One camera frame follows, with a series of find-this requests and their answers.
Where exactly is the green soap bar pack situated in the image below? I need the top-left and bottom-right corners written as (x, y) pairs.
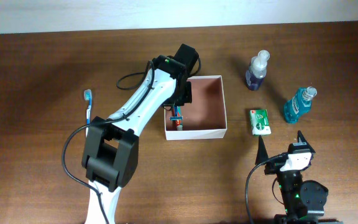
top-left (249, 110), bottom-right (272, 136)

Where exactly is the blue mouthwash bottle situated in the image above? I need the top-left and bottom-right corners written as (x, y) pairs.
top-left (283, 86), bottom-right (317, 124)

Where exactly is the red green toothpaste tube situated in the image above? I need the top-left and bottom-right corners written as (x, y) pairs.
top-left (172, 106), bottom-right (183, 131)

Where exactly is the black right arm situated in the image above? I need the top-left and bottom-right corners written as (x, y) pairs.
top-left (255, 131), bottom-right (340, 223)

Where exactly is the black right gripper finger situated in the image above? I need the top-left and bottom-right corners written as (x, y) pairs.
top-left (297, 130), bottom-right (308, 145)
top-left (255, 136), bottom-right (269, 165)

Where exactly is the pink white open box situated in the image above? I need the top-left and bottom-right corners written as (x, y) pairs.
top-left (164, 75), bottom-right (227, 141)

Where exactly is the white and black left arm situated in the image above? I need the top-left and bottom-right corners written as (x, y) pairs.
top-left (81, 44), bottom-right (200, 223)

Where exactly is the blue white toothbrush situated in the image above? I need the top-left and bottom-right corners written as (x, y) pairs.
top-left (83, 89), bottom-right (93, 124)

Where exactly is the purple foam soap bottle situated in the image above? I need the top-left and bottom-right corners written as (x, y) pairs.
top-left (245, 50), bottom-right (270, 91)

